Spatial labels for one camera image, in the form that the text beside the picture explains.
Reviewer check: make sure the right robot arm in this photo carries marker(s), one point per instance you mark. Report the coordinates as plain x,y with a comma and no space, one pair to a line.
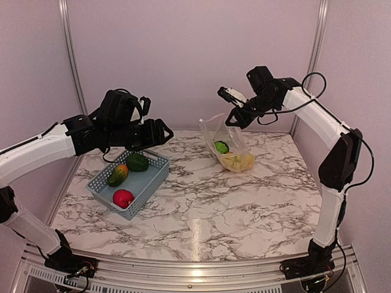
275,96

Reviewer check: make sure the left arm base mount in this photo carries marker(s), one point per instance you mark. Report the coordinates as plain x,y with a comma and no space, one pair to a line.
64,260

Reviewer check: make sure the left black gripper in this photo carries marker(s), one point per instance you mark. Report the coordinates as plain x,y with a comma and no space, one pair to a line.
154,135

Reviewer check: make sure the right aluminium frame post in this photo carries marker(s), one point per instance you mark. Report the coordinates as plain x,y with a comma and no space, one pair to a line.
318,39

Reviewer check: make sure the left aluminium frame post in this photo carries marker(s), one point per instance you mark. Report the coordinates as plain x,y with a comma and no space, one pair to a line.
66,27

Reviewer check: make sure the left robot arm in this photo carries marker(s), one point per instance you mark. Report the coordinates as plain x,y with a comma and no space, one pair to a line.
120,121

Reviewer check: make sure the yellow banana bunch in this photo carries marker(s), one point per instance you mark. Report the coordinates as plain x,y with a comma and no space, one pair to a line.
237,162

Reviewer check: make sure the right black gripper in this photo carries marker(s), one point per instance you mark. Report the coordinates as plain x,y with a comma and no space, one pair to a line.
246,119

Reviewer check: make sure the green bell pepper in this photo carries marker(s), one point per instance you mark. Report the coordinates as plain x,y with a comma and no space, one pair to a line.
137,163

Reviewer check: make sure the front aluminium frame rail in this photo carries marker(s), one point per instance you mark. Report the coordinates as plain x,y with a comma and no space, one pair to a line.
122,274

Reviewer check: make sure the aluminium frame post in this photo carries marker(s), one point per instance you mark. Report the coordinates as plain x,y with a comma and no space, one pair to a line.
66,27
318,39

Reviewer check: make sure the red apple toy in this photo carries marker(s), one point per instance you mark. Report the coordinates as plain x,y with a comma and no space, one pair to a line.
122,198

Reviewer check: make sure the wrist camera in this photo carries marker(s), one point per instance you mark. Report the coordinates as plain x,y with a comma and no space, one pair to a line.
141,109
230,95

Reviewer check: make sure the grey perforated plastic basket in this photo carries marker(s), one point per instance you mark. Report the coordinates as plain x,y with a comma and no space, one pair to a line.
126,184

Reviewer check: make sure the clear zip top bag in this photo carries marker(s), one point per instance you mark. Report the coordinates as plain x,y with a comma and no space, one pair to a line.
214,129

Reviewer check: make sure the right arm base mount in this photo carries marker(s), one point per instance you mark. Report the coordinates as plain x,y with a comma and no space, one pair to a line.
307,267

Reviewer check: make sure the green orange mango toy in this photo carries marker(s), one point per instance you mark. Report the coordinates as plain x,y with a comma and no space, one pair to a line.
118,175

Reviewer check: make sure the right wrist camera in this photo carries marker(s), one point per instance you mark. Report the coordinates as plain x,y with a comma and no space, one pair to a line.
230,95

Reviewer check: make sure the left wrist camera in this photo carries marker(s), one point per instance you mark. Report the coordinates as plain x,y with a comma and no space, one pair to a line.
141,109

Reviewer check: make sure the green watermelon ball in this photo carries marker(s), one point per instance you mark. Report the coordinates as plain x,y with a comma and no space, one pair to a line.
221,147

